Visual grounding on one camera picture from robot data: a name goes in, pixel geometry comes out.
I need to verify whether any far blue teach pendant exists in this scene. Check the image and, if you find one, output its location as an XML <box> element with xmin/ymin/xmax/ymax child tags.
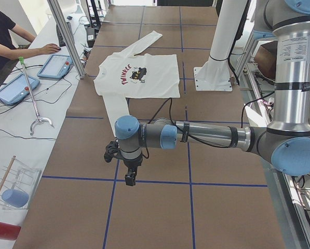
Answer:
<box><xmin>37</xmin><ymin>54</ymin><xmax>73</xmax><ymax>79</ymax></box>

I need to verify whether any aluminium side frame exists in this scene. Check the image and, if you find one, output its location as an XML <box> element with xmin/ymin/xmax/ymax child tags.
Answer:
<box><xmin>236</xmin><ymin>33</ymin><xmax>310</xmax><ymax>248</ymax></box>

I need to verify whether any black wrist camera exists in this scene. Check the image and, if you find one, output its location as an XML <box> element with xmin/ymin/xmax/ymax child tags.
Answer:
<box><xmin>104</xmin><ymin>141</ymin><xmax>119</xmax><ymax>163</ymax></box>

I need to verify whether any near blue teach pendant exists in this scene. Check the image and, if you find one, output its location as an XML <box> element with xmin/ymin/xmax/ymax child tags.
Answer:
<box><xmin>0</xmin><ymin>74</ymin><xmax>29</xmax><ymax>105</ymax></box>

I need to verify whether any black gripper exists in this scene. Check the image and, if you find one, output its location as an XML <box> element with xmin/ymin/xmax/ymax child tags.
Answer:
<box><xmin>123</xmin><ymin>156</ymin><xmax>143</xmax><ymax>186</ymax></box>

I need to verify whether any wooden stick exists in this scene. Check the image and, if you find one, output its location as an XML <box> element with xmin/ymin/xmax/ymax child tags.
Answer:
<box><xmin>0</xmin><ymin>155</ymin><xmax>16</xmax><ymax>192</ymax></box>

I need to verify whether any silver reacher grabber tool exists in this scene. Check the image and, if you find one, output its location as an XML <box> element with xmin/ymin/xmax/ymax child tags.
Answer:
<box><xmin>18</xmin><ymin>57</ymin><xmax>53</xmax><ymax>136</ymax></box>

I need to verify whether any aluminium frame post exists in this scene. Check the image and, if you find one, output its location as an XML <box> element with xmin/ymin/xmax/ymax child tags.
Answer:
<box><xmin>47</xmin><ymin>0</ymin><xmax>86</xmax><ymax>79</ymax></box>

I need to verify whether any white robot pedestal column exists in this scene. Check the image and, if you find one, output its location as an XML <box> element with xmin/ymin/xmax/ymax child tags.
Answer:
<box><xmin>194</xmin><ymin>0</ymin><xmax>250</xmax><ymax>91</ymax></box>

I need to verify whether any white long-sleeve printed shirt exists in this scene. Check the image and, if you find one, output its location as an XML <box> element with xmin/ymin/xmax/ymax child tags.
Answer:
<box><xmin>93</xmin><ymin>31</ymin><xmax>180</xmax><ymax>127</ymax></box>

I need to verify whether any clear acrylic rack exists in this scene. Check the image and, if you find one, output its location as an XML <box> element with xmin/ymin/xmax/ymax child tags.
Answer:
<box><xmin>0</xmin><ymin>158</ymin><xmax>42</xmax><ymax>210</ymax></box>

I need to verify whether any black keyboard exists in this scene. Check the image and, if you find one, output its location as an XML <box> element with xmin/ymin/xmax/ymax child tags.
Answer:
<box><xmin>56</xmin><ymin>21</ymin><xmax>73</xmax><ymax>47</ymax></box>

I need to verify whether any red cylinder bottle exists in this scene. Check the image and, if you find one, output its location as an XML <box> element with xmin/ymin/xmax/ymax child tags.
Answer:
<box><xmin>0</xmin><ymin>222</ymin><xmax>21</xmax><ymax>241</ymax></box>

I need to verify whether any black power adapter box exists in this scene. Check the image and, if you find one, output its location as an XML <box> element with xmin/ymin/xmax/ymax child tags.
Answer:
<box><xmin>86</xmin><ymin>27</ymin><xmax>96</xmax><ymax>48</ymax></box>

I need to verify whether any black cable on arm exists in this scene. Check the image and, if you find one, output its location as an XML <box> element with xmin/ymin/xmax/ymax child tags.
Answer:
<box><xmin>141</xmin><ymin>98</ymin><xmax>275</xmax><ymax>159</ymax></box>

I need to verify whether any person's right hand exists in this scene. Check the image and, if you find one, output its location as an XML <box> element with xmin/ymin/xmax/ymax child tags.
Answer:
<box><xmin>39</xmin><ymin>44</ymin><xmax>61</xmax><ymax>54</ymax></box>

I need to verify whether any person in black shirt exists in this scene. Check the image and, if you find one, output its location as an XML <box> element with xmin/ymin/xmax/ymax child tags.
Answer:
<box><xmin>0</xmin><ymin>7</ymin><xmax>62</xmax><ymax>88</ymax></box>

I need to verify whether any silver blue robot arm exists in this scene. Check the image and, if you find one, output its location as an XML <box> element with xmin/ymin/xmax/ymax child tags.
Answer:
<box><xmin>106</xmin><ymin>1</ymin><xmax>310</xmax><ymax>186</ymax></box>

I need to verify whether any light blue cup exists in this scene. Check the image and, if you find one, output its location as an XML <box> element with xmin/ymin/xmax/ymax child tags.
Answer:
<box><xmin>2</xmin><ymin>189</ymin><xmax>29</xmax><ymax>208</ymax></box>

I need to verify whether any blue teach pendant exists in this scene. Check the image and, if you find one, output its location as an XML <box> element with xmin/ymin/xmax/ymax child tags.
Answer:
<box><xmin>0</xmin><ymin>74</ymin><xmax>29</xmax><ymax>105</ymax></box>
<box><xmin>37</xmin><ymin>54</ymin><xmax>73</xmax><ymax>79</ymax></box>

